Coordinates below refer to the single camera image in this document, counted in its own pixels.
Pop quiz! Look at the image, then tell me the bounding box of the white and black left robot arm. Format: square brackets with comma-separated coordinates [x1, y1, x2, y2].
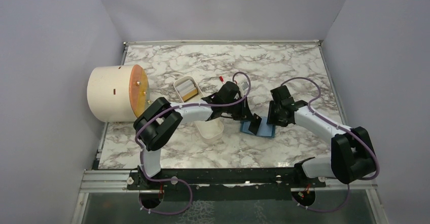
[133, 82, 262, 189]

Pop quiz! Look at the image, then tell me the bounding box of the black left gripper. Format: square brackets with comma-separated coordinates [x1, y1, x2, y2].
[223, 96, 255, 122]

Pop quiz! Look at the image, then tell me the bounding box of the cream cylinder with orange disc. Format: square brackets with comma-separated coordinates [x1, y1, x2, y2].
[87, 64, 150, 123]

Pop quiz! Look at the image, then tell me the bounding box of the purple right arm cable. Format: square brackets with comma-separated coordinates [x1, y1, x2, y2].
[280, 77, 381, 214]

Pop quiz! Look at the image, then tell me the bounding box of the aluminium frame rail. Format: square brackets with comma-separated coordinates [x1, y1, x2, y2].
[69, 168, 135, 224]

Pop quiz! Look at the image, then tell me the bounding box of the black credit card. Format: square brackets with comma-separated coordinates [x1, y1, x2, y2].
[248, 114, 262, 135]

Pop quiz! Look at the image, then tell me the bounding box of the stack of cards in tray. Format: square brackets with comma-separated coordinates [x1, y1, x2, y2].
[176, 80, 198, 102]

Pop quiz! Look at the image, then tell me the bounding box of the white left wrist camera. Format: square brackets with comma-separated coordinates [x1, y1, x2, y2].
[237, 81, 249, 97]

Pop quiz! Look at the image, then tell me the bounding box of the blue leather card holder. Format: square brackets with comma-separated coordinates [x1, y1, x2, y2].
[240, 117, 275, 138]

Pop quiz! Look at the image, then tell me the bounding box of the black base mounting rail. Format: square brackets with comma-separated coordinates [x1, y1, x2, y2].
[126, 167, 325, 202]

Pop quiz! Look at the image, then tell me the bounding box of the white oblong plastic tray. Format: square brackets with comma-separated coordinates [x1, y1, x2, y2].
[173, 76, 224, 144]

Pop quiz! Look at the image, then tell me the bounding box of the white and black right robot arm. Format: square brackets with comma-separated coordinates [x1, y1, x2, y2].
[267, 85, 377, 187]

